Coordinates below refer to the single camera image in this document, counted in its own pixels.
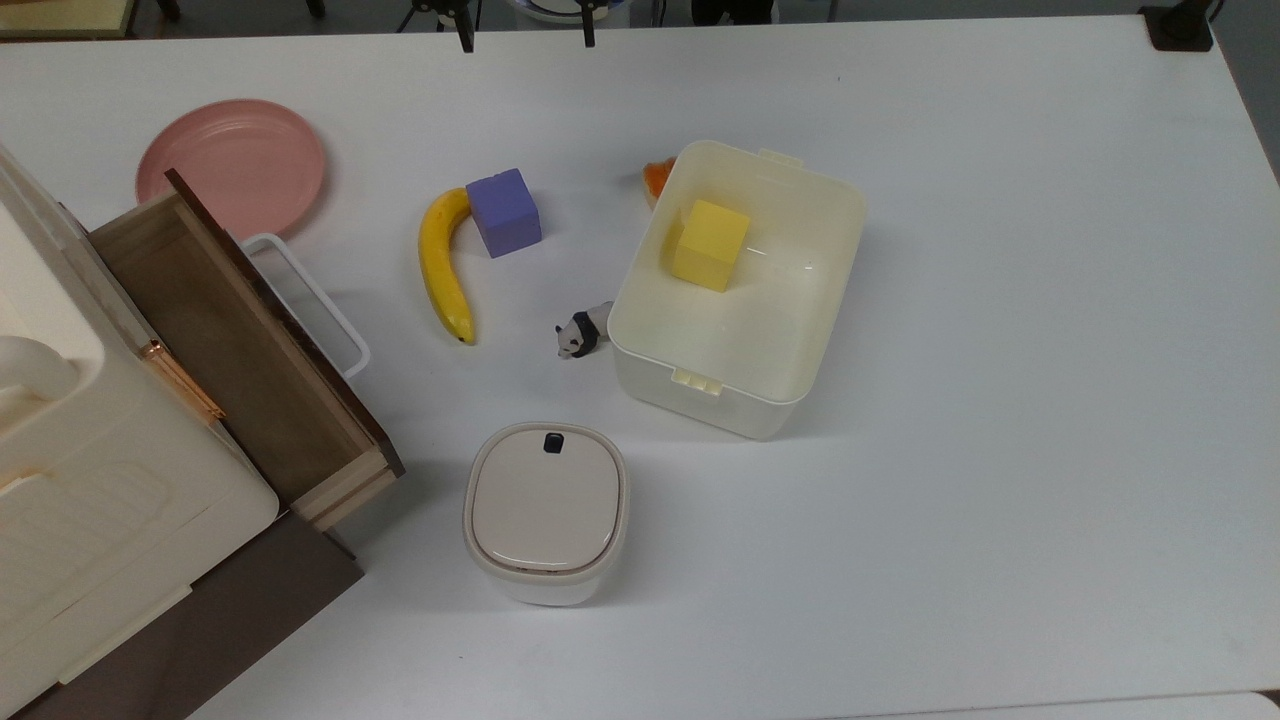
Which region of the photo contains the purple cube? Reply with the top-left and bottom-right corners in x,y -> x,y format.
465,168 -> 543,259

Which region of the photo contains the cream plastic box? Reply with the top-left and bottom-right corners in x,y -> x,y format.
607,140 -> 868,441

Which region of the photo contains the yellow cube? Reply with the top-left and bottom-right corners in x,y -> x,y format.
671,199 -> 751,293

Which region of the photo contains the small panda figurine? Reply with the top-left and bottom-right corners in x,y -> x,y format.
556,301 -> 615,361

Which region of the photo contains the cream lidded bin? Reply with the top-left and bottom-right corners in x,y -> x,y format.
463,422 -> 631,607

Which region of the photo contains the orange salmon sushi toy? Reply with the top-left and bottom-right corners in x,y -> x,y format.
642,157 -> 679,209

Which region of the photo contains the yellow banana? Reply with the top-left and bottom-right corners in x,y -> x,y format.
418,187 -> 477,347

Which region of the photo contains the white round bucket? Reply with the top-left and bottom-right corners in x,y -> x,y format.
508,0 -> 627,23

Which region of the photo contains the brown wooden drawer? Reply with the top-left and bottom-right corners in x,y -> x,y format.
88,168 -> 406,533

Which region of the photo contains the pink round plate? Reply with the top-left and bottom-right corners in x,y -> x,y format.
136,99 -> 328,241

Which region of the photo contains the dark brown cabinet base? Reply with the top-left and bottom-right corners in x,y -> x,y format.
8,510 -> 366,720

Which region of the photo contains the cream toy cabinet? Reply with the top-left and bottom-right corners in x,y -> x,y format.
0,145 -> 281,693

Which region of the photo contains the yellow wooden side table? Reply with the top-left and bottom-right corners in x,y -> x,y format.
0,0 -> 141,41

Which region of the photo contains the white loop drawer handle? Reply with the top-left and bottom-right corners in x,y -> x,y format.
240,233 -> 372,380

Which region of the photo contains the gold cabinet door handle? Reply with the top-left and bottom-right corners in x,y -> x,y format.
138,340 -> 226,427

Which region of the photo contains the black clamp mount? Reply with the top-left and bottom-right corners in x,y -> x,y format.
1140,0 -> 1217,52

